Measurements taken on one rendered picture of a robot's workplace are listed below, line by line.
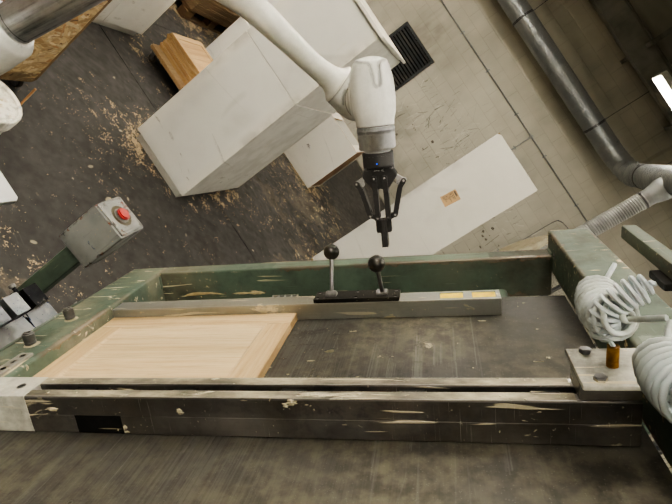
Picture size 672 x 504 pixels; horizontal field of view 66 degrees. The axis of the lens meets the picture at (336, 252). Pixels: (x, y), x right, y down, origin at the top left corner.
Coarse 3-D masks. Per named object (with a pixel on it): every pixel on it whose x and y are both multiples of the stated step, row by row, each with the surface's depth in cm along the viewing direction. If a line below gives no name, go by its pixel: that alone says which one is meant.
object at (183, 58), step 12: (168, 36) 438; (180, 36) 446; (156, 48) 436; (168, 48) 440; (180, 48) 438; (192, 48) 456; (204, 48) 481; (168, 60) 443; (180, 60) 441; (192, 60) 439; (204, 60) 464; (168, 72) 435; (180, 72) 441; (192, 72) 438; (180, 84) 436
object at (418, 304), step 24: (120, 312) 131; (144, 312) 129; (168, 312) 128; (192, 312) 127; (216, 312) 125; (240, 312) 124; (264, 312) 123; (288, 312) 122; (312, 312) 120; (336, 312) 119; (360, 312) 118; (384, 312) 117; (408, 312) 116; (432, 312) 115; (456, 312) 114; (480, 312) 113
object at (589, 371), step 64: (0, 384) 92; (64, 384) 89; (128, 384) 87; (192, 384) 84; (256, 384) 82; (320, 384) 80; (384, 384) 78; (448, 384) 76; (512, 384) 74; (576, 384) 70
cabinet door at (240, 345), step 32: (128, 320) 128; (160, 320) 126; (192, 320) 124; (224, 320) 122; (256, 320) 119; (288, 320) 117; (96, 352) 113; (128, 352) 111; (160, 352) 110; (192, 352) 108; (224, 352) 106; (256, 352) 104
